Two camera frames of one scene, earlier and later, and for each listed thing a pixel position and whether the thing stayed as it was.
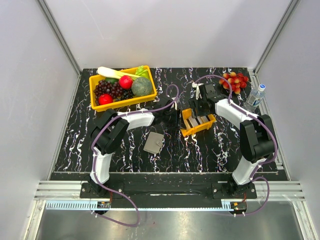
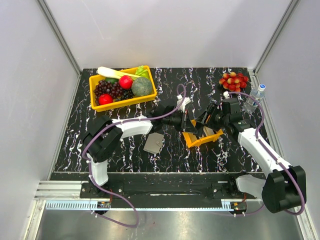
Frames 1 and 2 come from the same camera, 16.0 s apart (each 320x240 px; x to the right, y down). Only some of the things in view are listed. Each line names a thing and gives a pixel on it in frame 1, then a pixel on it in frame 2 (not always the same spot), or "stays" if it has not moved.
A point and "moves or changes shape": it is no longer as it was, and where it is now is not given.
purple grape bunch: (106, 87) stays
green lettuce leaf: (141, 72) stays
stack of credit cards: (193, 121) moves or changes shape
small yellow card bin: (193, 125) moves or changes shape
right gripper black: (193, 103) to (210, 111)
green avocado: (113, 80) stays
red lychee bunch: (236, 81) stays
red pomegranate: (126, 82) stays
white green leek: (113, 73) stays
